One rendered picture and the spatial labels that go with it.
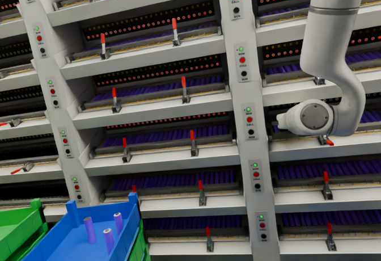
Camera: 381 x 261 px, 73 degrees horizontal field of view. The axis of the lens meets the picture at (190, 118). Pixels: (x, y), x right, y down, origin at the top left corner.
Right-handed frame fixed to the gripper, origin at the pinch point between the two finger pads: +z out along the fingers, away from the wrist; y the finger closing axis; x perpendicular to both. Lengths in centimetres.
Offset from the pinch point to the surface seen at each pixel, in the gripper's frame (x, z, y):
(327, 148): 9.6, -4.8, -9.7
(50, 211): 28, 3, 100
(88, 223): 21, -36, 56
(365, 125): 3.5, -2.1, -22.6
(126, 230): 22, -37, 46
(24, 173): 11, -3, 106
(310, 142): 7.5, -2.9, -5.2
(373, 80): -9.5, -10.2, -23.0
